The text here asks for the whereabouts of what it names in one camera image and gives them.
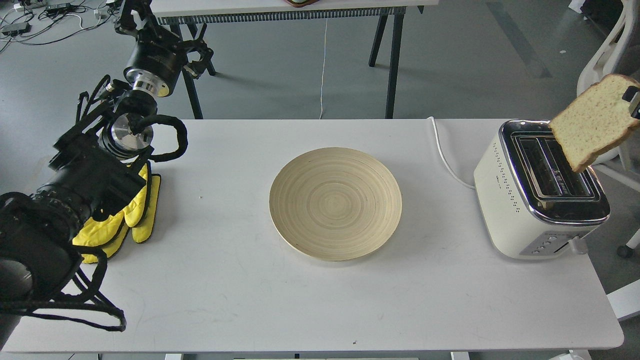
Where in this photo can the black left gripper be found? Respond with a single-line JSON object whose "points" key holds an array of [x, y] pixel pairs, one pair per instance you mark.
{"points": [[158, 53]]}

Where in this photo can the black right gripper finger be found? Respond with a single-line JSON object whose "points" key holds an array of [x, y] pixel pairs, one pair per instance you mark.
{"points": [[633, 100]]}

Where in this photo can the slice of bread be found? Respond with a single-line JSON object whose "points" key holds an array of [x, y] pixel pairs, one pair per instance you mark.
{"points": [[597, 121]]}

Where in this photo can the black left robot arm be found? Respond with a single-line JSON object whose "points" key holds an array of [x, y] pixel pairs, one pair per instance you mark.
{"points": [[117, 131]]}

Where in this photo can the cream two-slot toaster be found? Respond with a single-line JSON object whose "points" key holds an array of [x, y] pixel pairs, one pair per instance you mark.
{"points": [[534, 205]]}

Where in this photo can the white chair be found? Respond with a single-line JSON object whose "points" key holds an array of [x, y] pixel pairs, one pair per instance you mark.
{"points": [[615, 56]]}

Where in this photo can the brown object on background table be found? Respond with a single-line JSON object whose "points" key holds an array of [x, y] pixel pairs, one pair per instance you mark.
{"points": [[300, 3]]}

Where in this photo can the yellow oven glove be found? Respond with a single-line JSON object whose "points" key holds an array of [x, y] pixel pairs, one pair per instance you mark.
{"points": [[137, 217]]}

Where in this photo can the white background table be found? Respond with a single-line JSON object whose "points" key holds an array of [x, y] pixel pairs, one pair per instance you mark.
{"points": [[177, 13]]}

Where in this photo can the round wooden plate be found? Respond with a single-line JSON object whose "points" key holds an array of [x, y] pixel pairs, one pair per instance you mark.
{"points": [[335, 204]]}

